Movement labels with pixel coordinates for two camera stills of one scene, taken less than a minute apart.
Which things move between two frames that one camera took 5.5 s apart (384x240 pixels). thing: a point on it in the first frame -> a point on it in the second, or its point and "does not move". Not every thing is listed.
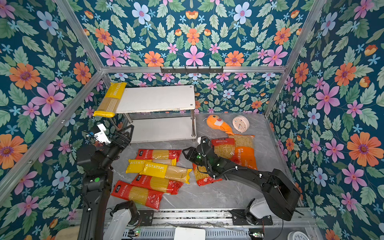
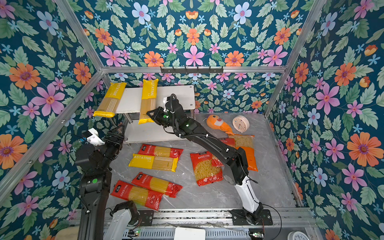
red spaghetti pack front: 142,196 does not move
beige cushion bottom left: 69,233 does not move
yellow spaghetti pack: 111,101 does not move
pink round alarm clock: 241,123 does not move
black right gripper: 191,154 -> 159,112
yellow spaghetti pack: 177,173 -> 148,100
